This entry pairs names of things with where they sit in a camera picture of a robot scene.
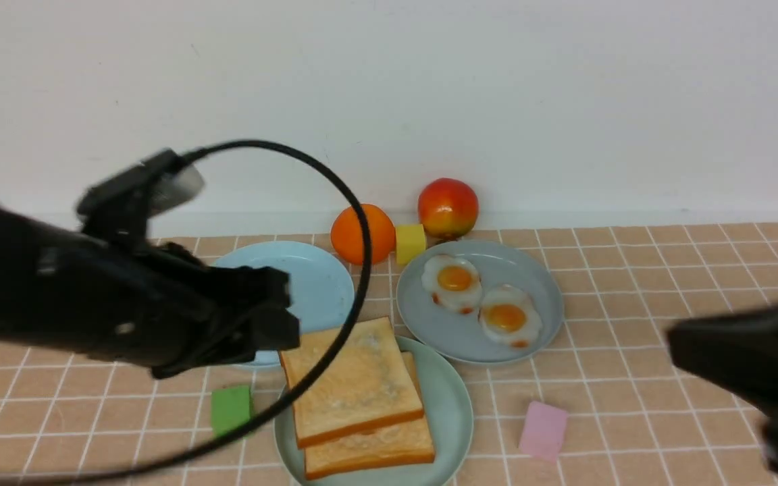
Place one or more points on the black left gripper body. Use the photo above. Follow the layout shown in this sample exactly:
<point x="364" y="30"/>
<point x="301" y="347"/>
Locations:
<point x="154" y="308"/>

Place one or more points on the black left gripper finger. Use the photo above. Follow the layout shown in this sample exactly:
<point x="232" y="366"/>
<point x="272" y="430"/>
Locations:
<point x="240" y="291"/>
<point x="237" y="339"/>

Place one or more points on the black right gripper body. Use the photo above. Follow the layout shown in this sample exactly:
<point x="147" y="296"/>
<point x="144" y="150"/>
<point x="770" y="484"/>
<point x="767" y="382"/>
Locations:
<point x="737" y="352"/>

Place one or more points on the toast slice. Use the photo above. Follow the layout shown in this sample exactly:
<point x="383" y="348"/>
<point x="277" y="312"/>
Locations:
<point x="403" y="444"/>
<point x="366" y="387"/>

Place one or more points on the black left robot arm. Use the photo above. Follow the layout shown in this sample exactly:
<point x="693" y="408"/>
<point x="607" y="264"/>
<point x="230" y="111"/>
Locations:
<point x="19" y="278"/>

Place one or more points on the light blue bread plate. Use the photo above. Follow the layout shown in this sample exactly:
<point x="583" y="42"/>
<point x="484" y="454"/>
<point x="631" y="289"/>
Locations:
<point x="321" y="293"/>

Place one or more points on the green cube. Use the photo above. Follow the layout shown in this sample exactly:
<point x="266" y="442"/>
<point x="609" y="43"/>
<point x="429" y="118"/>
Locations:
<point x="231" y="407"/>

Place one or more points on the orange fruit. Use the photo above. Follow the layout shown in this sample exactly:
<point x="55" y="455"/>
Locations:
<point x="347" y="239"/>

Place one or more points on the yellow cube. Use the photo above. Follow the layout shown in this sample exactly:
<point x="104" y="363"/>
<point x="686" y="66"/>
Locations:
<point x="411" y="241"/>

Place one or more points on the grey-blue egg plate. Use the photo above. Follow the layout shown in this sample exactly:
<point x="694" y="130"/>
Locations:
<point x="459" y="337"/>

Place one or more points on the fried egg back left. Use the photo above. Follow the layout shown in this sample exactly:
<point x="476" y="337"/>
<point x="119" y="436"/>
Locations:
<point x="452" y="283"/>

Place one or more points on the fried egg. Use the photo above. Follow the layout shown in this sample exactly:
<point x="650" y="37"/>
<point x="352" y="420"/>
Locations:
<point x="508" y="316"/>
<point x="452" y="283"/>

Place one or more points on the mint green front plate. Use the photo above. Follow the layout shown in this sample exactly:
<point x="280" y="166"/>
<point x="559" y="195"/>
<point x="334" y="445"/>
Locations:
<point x="448" y="408"/>

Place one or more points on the red yellow apple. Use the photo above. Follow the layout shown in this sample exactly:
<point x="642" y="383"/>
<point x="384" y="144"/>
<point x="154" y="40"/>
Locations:
<point x="448" y="209"/>

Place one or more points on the pink cube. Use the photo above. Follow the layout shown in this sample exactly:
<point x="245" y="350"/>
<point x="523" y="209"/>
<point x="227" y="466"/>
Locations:
<point x="543" y="431"/>

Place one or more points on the fried egg right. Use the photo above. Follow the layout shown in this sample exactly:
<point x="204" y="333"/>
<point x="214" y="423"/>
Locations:
<point x="508" y="316"/>

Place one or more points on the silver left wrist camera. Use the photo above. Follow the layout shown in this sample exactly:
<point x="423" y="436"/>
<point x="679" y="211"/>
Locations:
<point x="120" y="207"/>

